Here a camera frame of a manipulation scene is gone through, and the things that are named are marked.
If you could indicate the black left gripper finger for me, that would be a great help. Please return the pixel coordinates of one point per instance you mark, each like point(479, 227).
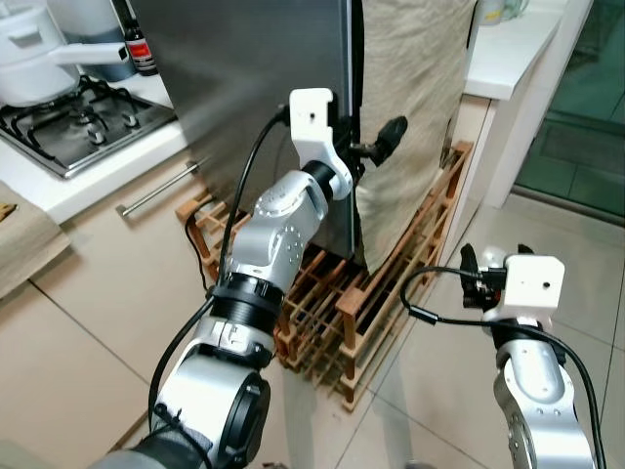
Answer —
point(393, 139)

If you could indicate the fridge door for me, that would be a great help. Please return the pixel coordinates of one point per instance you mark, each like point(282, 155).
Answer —
point(355, 59)

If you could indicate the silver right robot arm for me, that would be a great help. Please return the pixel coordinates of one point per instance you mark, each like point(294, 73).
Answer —
point(532, 391)

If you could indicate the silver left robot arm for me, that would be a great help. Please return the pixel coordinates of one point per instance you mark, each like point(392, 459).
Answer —
point(278, 230)

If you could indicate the grey mini fridge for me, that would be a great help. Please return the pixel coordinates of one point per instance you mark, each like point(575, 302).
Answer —
point(244, 78)

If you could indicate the large beige linen cloth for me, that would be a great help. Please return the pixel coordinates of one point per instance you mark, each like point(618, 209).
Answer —
point(420, 68)

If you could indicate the wooden lattice rack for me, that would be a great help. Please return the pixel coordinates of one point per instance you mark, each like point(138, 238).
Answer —
point(352, 322)

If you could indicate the white side counter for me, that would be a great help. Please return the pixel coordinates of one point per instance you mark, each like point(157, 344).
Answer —
point(518, 49)

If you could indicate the green glass door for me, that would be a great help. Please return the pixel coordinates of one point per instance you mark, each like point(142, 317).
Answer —
point(586, 98)

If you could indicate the glass jar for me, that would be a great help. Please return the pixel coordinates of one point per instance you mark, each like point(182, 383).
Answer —
point(498, 10)

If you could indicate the dark glass bottle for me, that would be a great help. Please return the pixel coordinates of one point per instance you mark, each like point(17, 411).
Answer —
point(142, 49)

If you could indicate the beige kitchen cabinet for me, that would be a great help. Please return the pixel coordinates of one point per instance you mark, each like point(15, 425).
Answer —
point(107, 230)

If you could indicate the grey metal pot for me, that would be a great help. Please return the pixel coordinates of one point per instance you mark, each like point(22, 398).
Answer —
point(93, 24)

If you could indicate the steel gas stove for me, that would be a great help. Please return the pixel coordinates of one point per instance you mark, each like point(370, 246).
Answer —
point(59, 142)

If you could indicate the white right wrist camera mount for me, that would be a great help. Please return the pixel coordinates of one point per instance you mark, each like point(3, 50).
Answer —
point(532, 285)

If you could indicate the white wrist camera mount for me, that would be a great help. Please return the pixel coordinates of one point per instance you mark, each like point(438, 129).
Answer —
point(532, 285)
point(312, 117)

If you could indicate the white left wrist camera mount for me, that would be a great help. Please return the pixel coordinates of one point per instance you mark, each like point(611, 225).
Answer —
point(312, 117)

